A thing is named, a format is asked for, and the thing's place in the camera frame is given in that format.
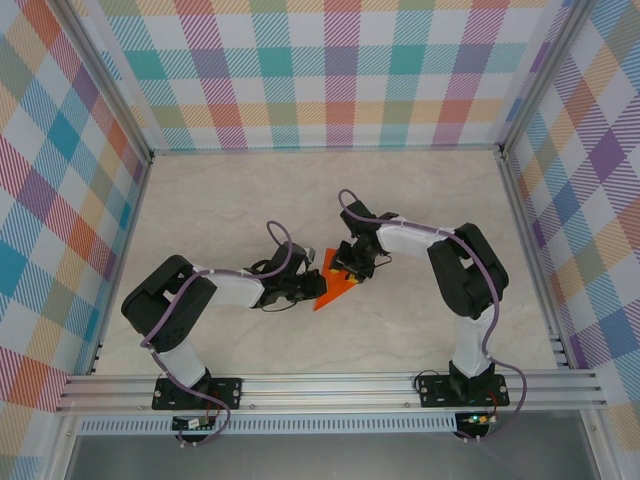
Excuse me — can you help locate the orange paper sheet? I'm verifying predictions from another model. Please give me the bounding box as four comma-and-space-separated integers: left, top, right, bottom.
313, 248, 362, 312

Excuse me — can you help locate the black circuit board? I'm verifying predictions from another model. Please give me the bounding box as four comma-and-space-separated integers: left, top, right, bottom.
171, 414, 217, 432

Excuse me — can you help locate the grey metal panel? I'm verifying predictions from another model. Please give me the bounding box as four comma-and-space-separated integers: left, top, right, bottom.
64, 432, 601, 480

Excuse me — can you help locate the left gripper thin black wire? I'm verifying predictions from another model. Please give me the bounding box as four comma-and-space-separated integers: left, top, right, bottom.
258, 298, 297, 315

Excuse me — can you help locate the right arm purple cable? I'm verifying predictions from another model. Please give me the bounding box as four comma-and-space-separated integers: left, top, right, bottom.
337, 187, 530, 444

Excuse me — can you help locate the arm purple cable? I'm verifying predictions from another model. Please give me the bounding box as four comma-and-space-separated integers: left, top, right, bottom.
337, 187, 530, 444
139, 219, 295, 449

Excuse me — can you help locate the wide aluminium mounting rail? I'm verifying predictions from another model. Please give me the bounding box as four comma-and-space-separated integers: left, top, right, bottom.
54, 368, 610, 415

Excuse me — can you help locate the aluminium frame floor rail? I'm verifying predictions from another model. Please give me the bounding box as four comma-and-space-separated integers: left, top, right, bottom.
149, 144, 504, 157
87, 157, 154, 376
497, 152, 574, 371

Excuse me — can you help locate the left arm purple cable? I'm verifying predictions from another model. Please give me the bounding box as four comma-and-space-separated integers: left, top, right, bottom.
139, 219, 295, 449

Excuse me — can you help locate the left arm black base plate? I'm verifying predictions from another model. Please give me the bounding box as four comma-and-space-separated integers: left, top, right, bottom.
151, 377, 244, 412

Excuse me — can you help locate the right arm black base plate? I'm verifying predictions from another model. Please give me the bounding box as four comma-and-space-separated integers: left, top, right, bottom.
417, 373, 510, 409

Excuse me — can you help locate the perforated metal cable duct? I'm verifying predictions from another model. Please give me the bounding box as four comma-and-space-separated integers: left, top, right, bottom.
77, 417, 460, 436

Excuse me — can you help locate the aluminium frame post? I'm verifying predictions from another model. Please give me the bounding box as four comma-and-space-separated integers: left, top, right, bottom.
62, 0, 154, 164
498, 0, 596, 159

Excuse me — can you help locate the aluminium frame leg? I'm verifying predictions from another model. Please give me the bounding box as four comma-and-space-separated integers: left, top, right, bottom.
42, 414, 81, 480
579, 409, 619, 480

